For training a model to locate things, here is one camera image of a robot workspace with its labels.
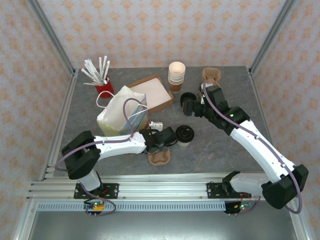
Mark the black plastic cup lid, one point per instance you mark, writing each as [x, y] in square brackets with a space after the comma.
[185, 132]

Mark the brown pulp cup carrier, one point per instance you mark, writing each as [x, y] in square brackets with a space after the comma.
[160, 160]
[211, 73]

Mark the paper gift bag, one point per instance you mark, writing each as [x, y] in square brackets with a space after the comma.
[117, 105]

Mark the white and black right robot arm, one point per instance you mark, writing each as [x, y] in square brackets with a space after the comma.
[252, 152]

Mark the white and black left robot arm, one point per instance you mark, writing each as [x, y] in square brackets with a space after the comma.
[117, 147]

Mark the black cup lid stack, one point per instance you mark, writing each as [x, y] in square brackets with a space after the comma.
[187, 96]

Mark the brown paper cup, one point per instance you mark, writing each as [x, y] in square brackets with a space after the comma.
[176, 88]

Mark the brown cardboard napkin box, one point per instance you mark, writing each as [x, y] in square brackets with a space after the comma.
[162, 105]

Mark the red straw holder cup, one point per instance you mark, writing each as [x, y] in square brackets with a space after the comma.
[106, 87]

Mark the white wrapped straw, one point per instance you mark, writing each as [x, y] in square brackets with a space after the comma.
[107, 68]
[87, 74]
[89, 67]
[93, 67]
[104, 65]
[90, 84]
[107, 79]
[100, 66]

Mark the grey metal panel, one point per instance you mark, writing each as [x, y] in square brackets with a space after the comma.
[160, 227]

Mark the small circuit board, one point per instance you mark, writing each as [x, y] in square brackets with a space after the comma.
[96, 206]
[240, 207]

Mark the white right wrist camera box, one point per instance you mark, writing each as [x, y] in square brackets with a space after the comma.
[201, 100]

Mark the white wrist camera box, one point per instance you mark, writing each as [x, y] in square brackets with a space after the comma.
[201, 100]
[157, 125]

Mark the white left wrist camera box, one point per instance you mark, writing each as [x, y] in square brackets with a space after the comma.
[157, 125]

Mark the aluminium mounting rail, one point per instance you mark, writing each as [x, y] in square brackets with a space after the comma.
[162, 187]

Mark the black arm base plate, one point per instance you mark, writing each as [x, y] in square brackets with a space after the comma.
[112, 190]
[212, 191]

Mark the aluminium upright post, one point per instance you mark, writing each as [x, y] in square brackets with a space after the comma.
[272, 35]
[51, 35]

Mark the aluminium frame leg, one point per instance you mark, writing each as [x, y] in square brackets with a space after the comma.
[301, 231]
[26, 220]

